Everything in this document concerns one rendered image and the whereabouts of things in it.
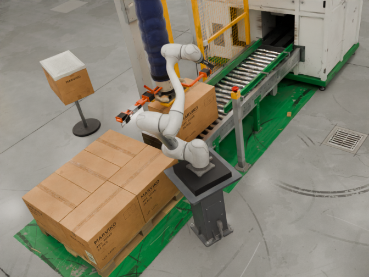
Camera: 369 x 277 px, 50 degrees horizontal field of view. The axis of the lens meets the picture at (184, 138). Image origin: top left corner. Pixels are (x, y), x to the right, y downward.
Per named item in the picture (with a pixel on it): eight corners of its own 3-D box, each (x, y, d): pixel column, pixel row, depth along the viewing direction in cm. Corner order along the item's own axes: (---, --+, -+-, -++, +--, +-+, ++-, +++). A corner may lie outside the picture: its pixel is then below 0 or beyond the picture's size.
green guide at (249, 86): (290, 49, 526) (290, 43, 520) (298, 50, 520) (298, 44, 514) (223, 112, 437) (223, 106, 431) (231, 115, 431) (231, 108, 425)
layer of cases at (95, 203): (118, 155, 474) (110, 128, 449) (183, 184, 418) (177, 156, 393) (37, 223, 407) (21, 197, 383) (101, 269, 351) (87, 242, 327)
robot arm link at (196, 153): (206, 170, 323) (204, 150, 309) (185, 166, 329) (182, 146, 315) (212, 157, 334) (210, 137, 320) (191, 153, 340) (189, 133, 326)
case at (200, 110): (190, 107, 456) (185, 77, 432) (218, 117, 433) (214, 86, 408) (155, 136, 424) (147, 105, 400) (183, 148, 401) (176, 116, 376)
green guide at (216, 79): (255, 43, 555) (255, 37, 550) (262, 44, 550) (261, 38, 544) (185, 101, 467) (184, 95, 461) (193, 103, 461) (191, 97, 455)
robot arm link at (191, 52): (203, 48, 289) (186, 47, 293) (197, 42, 274) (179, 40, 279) (200, 62, 289) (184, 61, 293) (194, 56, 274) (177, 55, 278)
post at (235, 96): (241, 164, 450) (234, 88, 389) (246, 165, 446) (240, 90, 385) (238, 167, 446) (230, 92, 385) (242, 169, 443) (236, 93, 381)
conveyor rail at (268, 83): (296, 60, 530) (296, 47, 518) (300, 61, 527) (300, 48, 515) (193, 164, 402) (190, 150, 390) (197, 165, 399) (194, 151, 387)
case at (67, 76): (94, 93, 503) (85, 64, 479) (65, 105, 489) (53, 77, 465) (78, 76, 546) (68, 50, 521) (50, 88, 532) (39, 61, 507)
